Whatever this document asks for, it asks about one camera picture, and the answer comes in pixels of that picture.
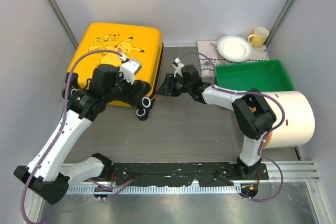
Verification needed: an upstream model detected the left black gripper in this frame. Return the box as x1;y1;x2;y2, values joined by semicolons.
104;67;143;106

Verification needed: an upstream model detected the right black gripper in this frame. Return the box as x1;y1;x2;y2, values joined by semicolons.
156;73;192;97

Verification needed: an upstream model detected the yellow Pikachu suitcase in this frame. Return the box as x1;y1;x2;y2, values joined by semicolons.
62;23;163;116

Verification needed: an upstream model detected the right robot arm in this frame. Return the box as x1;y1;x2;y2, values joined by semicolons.
156;63;276;179

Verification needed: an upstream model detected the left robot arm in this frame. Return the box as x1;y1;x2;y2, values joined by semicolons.
14;59;151;205

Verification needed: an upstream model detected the patterned white cloth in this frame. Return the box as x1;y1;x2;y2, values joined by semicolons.
197;40;269;78

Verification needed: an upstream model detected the silver fork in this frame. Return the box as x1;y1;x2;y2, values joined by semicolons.
209;41;226;65

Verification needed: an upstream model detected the white plate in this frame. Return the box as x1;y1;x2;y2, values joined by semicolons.
216;35;253;62

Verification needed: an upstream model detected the green plastic tray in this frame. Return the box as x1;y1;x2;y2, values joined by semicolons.
216;60;294;92

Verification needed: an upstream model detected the yellow mug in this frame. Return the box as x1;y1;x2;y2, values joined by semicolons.
247;27;269;48

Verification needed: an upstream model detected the white cylindrical bin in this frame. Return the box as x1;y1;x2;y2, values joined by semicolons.
263;91;315;148

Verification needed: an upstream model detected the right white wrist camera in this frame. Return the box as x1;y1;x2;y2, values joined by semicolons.
172;58;184;77

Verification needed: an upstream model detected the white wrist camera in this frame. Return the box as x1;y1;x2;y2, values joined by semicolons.
119;54;142;84
172;58;184;77

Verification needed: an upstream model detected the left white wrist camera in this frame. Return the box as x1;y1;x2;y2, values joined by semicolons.
119;54;142;84

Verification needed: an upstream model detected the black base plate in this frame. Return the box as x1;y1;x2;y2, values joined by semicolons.
101;162;269;187

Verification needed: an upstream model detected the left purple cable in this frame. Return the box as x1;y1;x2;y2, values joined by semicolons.
20;50;134;223

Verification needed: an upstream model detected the purple cable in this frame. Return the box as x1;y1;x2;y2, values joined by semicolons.
20;50;134;223
178;51;286;204

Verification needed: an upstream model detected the left aluminium corner post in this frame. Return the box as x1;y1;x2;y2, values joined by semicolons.
47;0;79;49

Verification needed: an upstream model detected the aluminium corner post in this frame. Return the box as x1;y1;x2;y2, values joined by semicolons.
47;0;79;49
265;0;296;47

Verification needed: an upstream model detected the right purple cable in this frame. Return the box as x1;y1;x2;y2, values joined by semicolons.
178;51;286;204

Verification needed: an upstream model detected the aluminium frame rail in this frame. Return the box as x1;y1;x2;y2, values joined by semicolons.
33;163;321;195

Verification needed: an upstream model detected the right aluminium corner post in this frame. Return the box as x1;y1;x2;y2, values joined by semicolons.
265;0;296;47

